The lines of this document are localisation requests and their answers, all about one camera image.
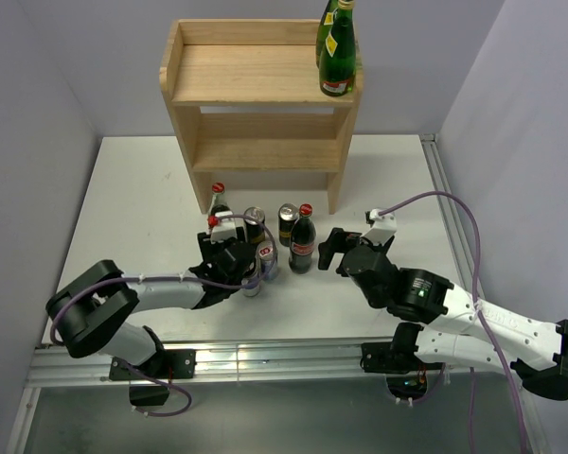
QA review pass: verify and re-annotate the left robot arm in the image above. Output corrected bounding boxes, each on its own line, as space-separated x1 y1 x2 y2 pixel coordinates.
45 236 257 378

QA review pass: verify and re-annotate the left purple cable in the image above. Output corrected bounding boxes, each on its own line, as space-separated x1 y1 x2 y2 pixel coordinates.
49 214 279 420

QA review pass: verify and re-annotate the left black tonic can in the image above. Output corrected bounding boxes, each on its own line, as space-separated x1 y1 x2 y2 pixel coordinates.
243 206 265 246

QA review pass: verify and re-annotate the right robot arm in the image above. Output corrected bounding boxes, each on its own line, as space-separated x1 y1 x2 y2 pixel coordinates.
318 228 568 401

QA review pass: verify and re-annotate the purple cable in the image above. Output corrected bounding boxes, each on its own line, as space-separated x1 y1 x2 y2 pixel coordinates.
49 214 279 420
382 190 534 454

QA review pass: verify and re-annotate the wooden shelf unit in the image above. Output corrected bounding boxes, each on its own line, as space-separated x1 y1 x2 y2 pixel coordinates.
159 19 364 213

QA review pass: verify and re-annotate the glass cola bottle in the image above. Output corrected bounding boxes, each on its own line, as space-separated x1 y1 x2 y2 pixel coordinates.
208 182 231 218
289 203 316 274

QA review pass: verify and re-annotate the black tonic can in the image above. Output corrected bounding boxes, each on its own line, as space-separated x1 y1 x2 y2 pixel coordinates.
278 202 299 247
243 206 265 246

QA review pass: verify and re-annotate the front green glass bottle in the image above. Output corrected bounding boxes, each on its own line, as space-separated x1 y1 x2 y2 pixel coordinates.
318 1 356 96

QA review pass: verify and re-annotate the right aluminium side rail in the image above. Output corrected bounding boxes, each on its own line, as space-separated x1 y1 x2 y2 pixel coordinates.
419 134 474 290

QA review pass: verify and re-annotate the rear green glass bottle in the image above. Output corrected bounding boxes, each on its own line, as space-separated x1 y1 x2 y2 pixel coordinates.
315 0 338 65

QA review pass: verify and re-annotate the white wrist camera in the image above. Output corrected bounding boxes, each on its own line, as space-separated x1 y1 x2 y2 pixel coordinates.
208 211 238 243
363 208 398 246

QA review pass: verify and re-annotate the green glass bottle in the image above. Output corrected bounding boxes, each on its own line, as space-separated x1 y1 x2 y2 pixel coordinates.
318 1 356 96
315 0 338 65

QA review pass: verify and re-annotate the right black tonic can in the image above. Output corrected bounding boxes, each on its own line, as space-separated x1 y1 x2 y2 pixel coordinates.
278 202 299 247

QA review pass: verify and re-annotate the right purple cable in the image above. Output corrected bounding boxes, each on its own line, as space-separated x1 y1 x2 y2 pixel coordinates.
382 190 534 454

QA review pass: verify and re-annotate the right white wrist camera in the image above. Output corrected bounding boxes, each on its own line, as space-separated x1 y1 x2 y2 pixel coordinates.
363 208 398 246

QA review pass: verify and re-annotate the blue silver energy can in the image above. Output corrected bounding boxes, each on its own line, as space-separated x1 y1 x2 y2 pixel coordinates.
240 277 260 298
257 240 278 281

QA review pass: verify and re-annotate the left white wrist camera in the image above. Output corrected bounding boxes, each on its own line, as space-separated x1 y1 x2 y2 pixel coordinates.
208 211 238 243

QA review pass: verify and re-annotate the aluminium mounting rail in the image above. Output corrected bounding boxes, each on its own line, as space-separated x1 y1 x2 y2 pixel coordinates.
26 336 460 390

